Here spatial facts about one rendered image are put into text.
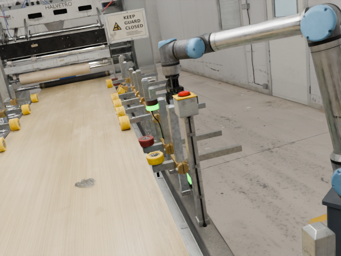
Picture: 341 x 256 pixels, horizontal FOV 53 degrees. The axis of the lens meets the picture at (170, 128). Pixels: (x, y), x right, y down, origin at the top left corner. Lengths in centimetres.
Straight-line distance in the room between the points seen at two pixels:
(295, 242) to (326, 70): 137
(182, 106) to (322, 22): 56
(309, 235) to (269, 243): 186
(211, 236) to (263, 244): 112
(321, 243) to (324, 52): 89
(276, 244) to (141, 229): 148
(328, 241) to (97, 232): 72
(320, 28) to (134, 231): 92
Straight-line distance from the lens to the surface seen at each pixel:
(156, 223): 109
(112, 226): 113
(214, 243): 130
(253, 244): 243
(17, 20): 454
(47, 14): 449
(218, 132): 188
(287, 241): 245
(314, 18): 134
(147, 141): 176
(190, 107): 118
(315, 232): 58
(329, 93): 139
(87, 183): 142
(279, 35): 156
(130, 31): 419
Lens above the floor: 149
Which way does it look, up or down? 18 degrees down
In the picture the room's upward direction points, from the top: 9 degrees counter-clockwise
